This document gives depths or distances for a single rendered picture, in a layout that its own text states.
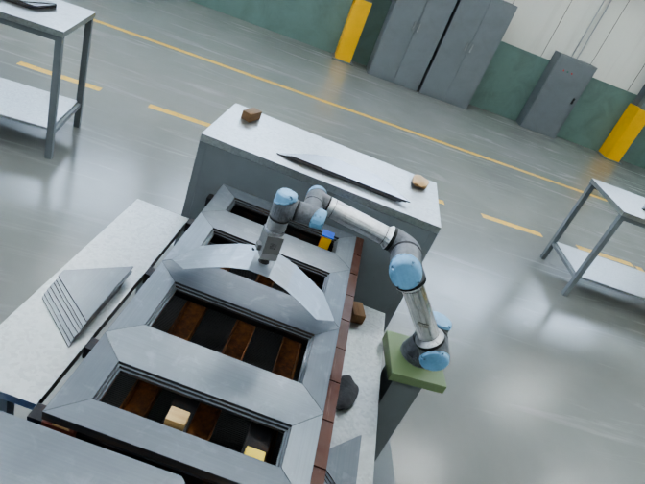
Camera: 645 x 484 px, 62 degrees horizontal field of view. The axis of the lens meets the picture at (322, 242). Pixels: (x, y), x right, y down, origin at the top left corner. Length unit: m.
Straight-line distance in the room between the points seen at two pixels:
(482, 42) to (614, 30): 2.73
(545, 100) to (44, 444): 11.01
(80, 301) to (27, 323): 0.17
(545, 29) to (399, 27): 2.92
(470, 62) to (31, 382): 9.76
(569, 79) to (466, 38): 2.32
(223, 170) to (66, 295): 1.13
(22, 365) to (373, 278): 1.79
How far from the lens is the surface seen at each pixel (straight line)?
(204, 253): 2.11
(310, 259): 2.45
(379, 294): 3.01
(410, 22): 10.37
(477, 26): 10.63
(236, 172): 2.80
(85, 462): 1.55
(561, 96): 11.83
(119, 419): 1.63
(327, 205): 1.97
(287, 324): 2.05
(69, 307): 2.01
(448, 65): 10.66
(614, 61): 12.42
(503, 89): 11.73
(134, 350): 1.80
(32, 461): 1.55
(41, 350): 1.91
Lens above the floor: 2.14
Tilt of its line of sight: 30 degrees down
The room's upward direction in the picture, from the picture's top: 23 degrees clockwise
